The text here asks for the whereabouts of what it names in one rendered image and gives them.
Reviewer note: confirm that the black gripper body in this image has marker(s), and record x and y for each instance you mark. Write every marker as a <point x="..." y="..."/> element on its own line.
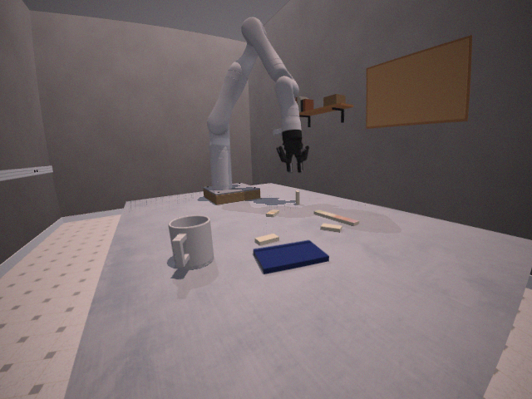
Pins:
<point x="292" y="137"/>

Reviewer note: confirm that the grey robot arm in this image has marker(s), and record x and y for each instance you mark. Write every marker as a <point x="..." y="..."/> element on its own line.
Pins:
<point x="286" y="89"/>

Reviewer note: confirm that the grey cup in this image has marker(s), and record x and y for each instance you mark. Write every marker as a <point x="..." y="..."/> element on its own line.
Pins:
<point x="197" y="250"/>

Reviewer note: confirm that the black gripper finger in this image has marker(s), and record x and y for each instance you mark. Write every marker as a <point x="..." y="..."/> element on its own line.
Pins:
<point x="289" y="156"/>
<point x="299" y="157"/>

